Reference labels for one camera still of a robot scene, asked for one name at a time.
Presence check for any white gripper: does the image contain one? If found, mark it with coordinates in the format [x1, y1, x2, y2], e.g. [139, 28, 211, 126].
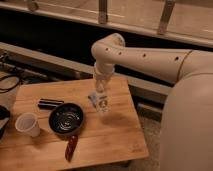
[92, 63, 116, 93]

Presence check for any clear bottle with white label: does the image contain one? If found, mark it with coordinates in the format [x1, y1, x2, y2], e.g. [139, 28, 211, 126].
[96, 81, 108, 115]

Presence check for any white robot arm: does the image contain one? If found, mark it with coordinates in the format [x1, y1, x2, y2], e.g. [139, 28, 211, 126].
[91, 33, 213, 171]

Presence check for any blue sponge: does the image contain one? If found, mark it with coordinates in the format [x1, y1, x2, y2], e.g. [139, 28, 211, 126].
[88, 92, 97, 108]

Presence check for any black bowl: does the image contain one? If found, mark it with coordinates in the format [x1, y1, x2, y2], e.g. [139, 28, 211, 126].
[49, 103, 84, 135]

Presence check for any black rectangular case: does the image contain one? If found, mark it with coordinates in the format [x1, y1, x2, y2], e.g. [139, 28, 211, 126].
[38, 99, 64, 110]

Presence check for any red chili pepper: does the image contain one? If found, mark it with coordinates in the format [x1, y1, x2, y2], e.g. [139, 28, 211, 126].
[65, 135, 78, 162]

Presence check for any translucent plastic cup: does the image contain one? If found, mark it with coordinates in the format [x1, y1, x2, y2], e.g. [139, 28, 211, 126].
[15, 113, 40, 137]

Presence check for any dark object at left edge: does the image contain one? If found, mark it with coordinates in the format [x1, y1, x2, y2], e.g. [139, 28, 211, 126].
[0, 105, 10, 139]

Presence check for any black cable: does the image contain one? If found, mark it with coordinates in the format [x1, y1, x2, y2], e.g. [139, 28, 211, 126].
[0, 73, 23, 94]

